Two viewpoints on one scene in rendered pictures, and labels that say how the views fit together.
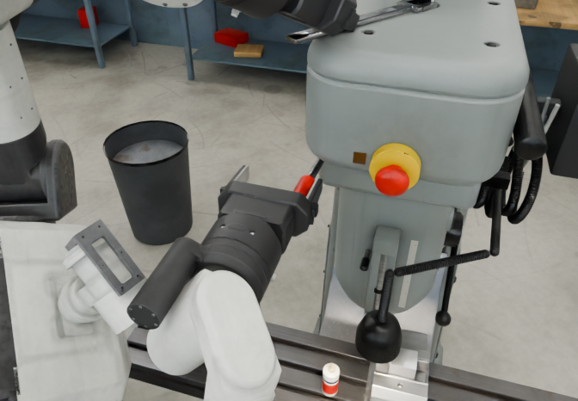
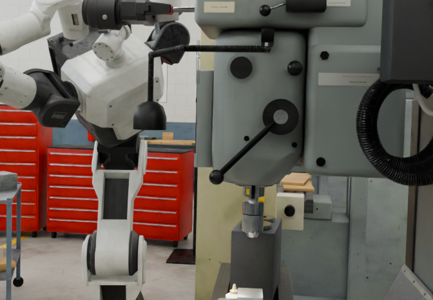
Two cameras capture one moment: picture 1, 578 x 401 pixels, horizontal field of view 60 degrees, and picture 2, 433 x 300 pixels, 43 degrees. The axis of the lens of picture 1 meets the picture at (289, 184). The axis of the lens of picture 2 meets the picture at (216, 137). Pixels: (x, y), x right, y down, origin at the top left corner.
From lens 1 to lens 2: 155 cm
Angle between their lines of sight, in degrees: 79
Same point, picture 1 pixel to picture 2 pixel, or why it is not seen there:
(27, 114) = not seen: outside the picture
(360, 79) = not seen: outside the picture
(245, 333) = not seen: outside the picture
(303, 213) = (135, 2)
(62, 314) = not seen: hidden behind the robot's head
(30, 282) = not seen: hidden behind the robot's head
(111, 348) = (103, 77)
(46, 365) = (84, 62)
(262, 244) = not seen: outside the picture
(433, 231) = (217, 69)
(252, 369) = not seen: outside the picture
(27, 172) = (158, 27)
